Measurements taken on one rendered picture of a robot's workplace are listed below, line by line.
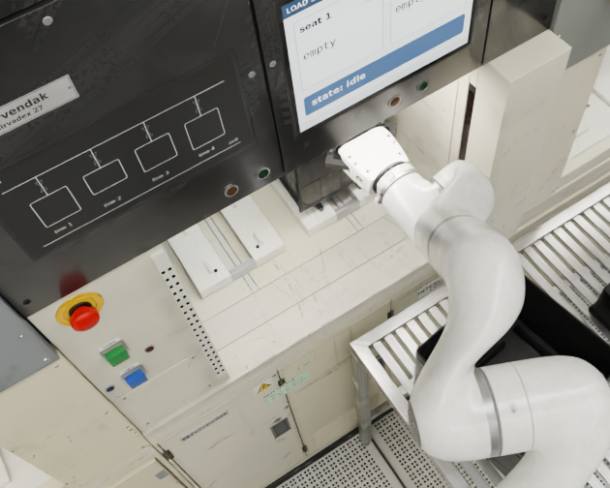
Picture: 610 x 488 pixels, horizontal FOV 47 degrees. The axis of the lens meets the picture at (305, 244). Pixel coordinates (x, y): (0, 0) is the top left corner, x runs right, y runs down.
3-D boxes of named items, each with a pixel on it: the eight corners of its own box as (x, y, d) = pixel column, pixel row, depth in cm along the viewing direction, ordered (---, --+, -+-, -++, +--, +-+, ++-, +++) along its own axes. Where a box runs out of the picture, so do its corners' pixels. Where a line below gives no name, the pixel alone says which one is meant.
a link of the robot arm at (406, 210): (418, 162, 118) (376, 198, 119) (469, 216, 111) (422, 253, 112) (430, 181, 125) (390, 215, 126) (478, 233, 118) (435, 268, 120)
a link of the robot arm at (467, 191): (510, 167, 91) (454, 147, 121) (414, 246, 93) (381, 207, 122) (552, 219, 92) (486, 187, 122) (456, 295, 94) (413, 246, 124)
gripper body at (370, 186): (370, 208, 125) (336, 167, 131) (417, 181, 127) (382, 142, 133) (370, 183, 119) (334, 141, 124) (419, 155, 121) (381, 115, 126)
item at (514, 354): (410, 381, 149) (412, 350, 134) (500, 302, 156) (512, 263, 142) (511, 484, 136) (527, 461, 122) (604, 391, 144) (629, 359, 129)
